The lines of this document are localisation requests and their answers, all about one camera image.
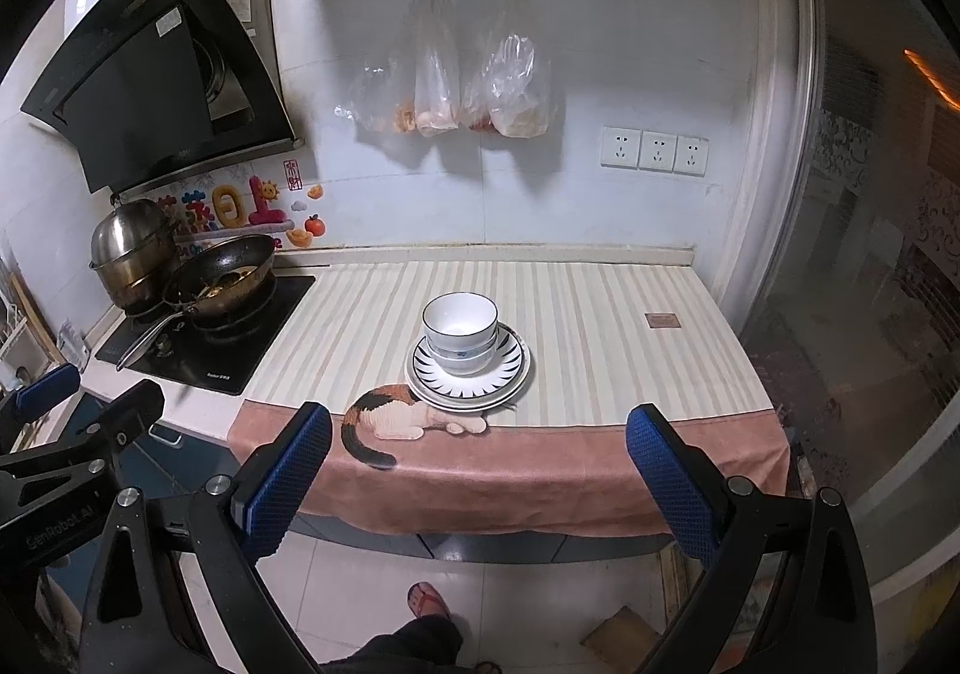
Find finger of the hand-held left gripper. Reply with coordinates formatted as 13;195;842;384
0;379;166;508
0;363;82;454

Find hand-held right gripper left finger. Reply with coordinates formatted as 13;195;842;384
79;402;335;674

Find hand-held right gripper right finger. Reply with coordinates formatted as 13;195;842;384
626;404;878;674

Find white plate with blue leaves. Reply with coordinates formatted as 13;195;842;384
412;323;526;397

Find white bowl with blue marks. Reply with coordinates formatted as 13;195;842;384
425;338;497;377

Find dark blue base cabinet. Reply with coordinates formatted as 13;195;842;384
45;393;676;566

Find black induction hob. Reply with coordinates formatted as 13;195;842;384
95;275;317;396

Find brown cardboard piece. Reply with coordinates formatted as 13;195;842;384
581;606;662;664

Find steel steamer pot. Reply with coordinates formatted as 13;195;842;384
90;197;182;315

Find dark frying pan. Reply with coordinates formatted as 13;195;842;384
116;235;277;372

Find red slipper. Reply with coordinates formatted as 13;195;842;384
406;582;455;624

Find striped cloth with cat print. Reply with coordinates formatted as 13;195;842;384
227;260;792;538

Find person's leg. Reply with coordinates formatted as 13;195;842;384
319;614;505;674

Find black range hood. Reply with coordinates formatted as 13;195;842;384
20;0;305;195

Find clear plastic bag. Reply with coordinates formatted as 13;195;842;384
463;0;558;140
335;0;421;135
412;0;461;137

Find white wire rack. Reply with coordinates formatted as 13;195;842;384
0;254;61;391

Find colourful wall stickers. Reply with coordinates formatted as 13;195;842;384
154;158;327;256

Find white wall socket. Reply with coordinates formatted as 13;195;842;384
640;131;679;173
600;126;643;169
675;135;709;178

